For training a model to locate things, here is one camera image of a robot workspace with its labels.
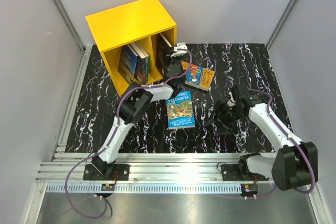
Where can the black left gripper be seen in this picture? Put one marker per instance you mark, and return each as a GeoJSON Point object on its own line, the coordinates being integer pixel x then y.
{"type": "Point", "coordinates": [167, 58]}

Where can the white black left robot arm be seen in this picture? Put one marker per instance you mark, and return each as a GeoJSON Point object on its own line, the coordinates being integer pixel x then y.
{"type": "Point", "coordinates": [133, 105]}

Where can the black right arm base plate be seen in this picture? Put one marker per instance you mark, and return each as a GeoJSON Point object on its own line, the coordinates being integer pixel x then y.
{"type": "Point", "coordinates": [231, 172]}

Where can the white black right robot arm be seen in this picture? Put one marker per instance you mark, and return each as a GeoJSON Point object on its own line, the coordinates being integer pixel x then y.
{"type": "Point", "coordinates": [295, 165]}

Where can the green 104-storey treehouse book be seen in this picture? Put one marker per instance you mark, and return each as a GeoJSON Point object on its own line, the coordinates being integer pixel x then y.
{"type": "Point", "coordinates": [145, 61]}

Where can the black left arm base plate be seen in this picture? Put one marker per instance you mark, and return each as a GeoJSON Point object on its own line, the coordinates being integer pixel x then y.
{"type": "Point", "coordinates": [120, 172]}

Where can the blue Animal Farm book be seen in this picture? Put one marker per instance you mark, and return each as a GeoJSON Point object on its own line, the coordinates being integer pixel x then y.
{"type": "Point", "coordinates": [128, 60]}

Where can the dark Three book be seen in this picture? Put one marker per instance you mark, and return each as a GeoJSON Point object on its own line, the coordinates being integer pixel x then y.
{"type": "Point", "coordinates": [163, 52]}

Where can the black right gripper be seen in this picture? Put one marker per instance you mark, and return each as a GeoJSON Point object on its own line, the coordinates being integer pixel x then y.
{"type": "Point", "coordinates": [221, 107]}

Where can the light blue treehouse book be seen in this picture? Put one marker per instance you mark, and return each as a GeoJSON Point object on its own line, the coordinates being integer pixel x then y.
{"type": "Point", "coordinates": [180, 111]}

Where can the aluminium frame rail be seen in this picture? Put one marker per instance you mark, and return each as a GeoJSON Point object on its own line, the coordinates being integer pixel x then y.
{"type": "Point", "coordinates": [185, 168]}

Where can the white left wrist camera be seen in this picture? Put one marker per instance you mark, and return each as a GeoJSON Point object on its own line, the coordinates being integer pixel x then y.
{"type": "Point", "coordinates": [179, 50]}

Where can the orange 130-storey treehouse book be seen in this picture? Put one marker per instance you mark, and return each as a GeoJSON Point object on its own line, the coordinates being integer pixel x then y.
{"type": "Point", "coordinates": [199, 77]}

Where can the slotted white cable duct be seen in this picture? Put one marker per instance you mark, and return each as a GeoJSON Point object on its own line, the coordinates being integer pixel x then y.
{"type": "Point", "coordinates": [144, 188]}

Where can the yellow two-compartment shelf box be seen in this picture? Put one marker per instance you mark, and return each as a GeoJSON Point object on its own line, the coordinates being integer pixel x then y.
{"type": "Point", "coordinates": [139, 21]}

